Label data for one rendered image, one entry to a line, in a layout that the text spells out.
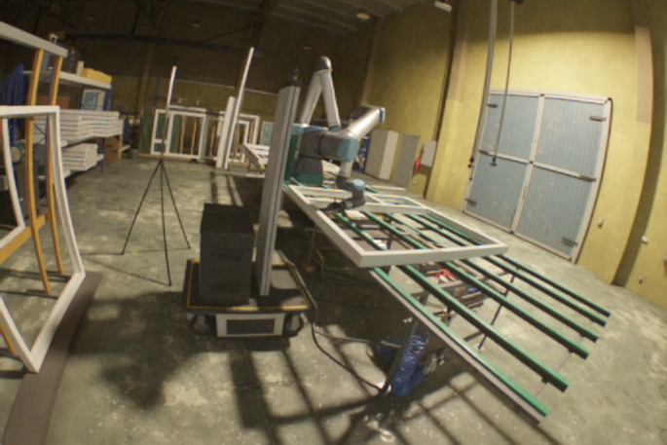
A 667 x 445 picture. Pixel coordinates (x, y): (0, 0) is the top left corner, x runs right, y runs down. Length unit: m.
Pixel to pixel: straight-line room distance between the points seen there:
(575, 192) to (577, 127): 1.58
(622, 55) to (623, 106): 1.30
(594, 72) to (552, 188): 3.21
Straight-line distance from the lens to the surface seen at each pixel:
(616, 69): 8.16
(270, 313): 1.95
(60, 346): 2.19
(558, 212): 7.66
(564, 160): 7.72
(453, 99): 9.68
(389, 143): 11.69
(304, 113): 2.26
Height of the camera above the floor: 1.49
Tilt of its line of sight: 12 degrees down
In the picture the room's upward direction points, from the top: 11 degrees clockwise
